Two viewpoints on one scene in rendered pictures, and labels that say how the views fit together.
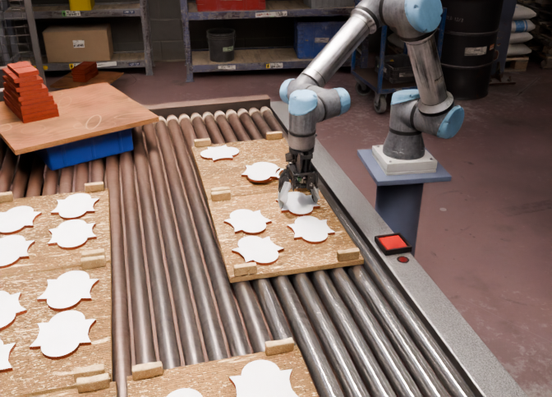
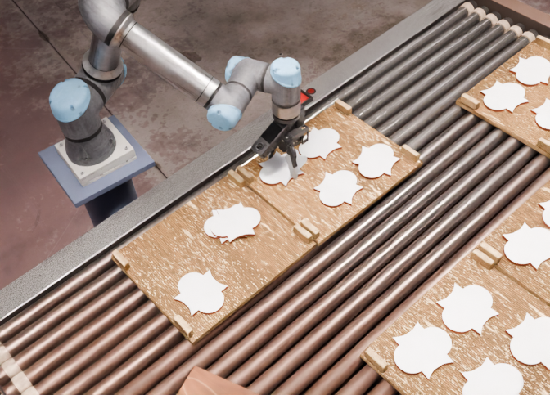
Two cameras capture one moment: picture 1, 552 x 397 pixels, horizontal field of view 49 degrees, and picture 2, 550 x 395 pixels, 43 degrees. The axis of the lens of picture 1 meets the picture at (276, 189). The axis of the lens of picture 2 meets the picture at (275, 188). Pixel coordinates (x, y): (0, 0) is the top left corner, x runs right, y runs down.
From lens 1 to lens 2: 2.47 m
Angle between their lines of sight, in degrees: 83
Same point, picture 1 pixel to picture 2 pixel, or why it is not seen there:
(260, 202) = (294, 199)
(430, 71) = not seen: hidden behind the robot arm
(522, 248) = not seen: outside the picture
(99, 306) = (524, 215)
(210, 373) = (516, 124)
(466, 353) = (389, 42)
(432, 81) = not seen: hidden behind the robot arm
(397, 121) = (95, 119)
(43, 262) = (519, 298)
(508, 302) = (41, 223)
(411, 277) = (331, 81)
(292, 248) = (353, 144)
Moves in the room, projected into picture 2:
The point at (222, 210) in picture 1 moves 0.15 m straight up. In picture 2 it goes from (331, 219) to (331, 182)
